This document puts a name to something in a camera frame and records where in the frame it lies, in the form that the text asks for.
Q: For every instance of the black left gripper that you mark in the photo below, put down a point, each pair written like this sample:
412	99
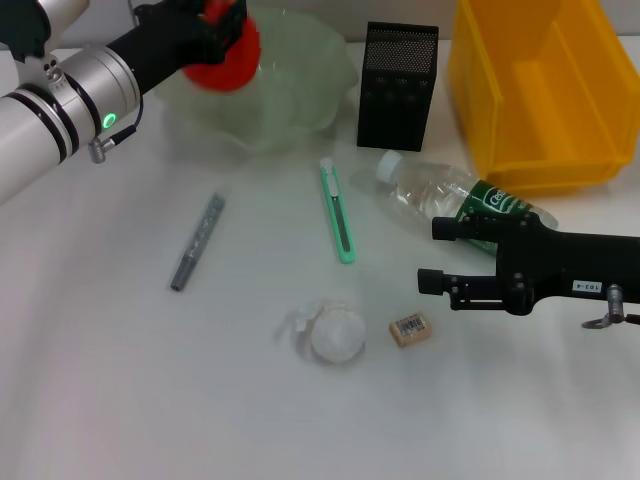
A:
155	47

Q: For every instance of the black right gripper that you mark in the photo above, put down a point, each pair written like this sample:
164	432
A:
555	267

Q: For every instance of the red-orange fruit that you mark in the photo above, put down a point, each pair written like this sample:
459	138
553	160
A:
227	75

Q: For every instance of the clear green-label water bottle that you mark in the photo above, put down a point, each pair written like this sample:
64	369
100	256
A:
430	187

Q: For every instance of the white paper ball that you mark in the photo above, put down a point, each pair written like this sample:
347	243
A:
337	332

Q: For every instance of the beige eraser with barcode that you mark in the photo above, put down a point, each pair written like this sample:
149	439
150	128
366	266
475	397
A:
411	329

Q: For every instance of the translucent green fruit bowl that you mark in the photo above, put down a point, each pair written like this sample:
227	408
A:
295	85

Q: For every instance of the green utility knife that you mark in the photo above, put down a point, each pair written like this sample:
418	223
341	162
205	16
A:
339	215

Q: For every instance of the black mesh pen holder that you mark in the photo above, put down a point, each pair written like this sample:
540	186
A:
395	95

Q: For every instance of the grey marker pen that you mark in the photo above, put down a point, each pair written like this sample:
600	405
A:
197	242

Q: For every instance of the yellow plastic bin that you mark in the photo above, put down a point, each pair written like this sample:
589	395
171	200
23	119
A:
545	100

